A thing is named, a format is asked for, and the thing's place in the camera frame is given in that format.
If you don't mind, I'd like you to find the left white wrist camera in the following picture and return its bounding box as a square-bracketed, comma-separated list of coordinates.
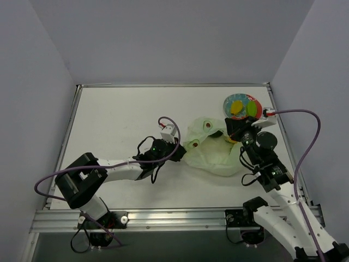
[160, 124, 177, 144]

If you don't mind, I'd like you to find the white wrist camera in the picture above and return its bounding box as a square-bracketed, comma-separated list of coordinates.
[251, 108, 278, 129]
[160, 124, 177, 144]

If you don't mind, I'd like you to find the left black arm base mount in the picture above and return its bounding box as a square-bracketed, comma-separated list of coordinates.
[77, 211, 128, 230]

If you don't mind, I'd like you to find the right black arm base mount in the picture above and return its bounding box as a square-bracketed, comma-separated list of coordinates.
[225, 209, 260, 228]

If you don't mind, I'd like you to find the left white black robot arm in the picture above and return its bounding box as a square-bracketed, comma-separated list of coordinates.
[55, 138, 186, 221]

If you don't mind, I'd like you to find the yellow fake fruit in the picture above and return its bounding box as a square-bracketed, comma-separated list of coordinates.
[230, 100, 244, 115]

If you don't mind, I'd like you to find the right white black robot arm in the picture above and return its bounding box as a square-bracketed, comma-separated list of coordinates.
[225, 117, 348, 261]

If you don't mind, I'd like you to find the light green plastic bag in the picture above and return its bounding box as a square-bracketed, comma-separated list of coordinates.
[182, 117, 243, 177]

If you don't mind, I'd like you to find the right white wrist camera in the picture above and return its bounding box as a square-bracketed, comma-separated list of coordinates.
[251, 108, 278, 129]

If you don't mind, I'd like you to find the aluminium front rail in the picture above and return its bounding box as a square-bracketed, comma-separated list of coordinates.
[29, 206, 327, 234]

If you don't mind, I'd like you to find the green fake fruit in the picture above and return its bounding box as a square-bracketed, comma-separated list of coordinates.
[246, 100, 258, 117]

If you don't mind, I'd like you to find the red teal floral plate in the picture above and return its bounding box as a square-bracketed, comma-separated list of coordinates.
[223, 93, 263, 120]

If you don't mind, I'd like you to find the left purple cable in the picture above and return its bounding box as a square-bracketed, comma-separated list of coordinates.
[34, 116, 180, 249]

